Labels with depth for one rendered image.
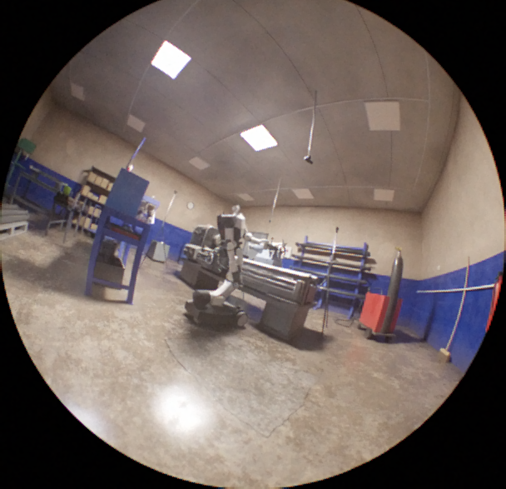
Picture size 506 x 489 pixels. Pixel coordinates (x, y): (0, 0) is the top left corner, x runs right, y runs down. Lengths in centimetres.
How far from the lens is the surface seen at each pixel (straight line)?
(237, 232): 183
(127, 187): 170
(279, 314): 210
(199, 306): 182
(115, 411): 92
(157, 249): 507
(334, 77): 277
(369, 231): 543
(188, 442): 86
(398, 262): 310
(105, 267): 207
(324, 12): 261
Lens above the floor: 79
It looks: 10 degrees up
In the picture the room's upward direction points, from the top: 16 degrees clockwise
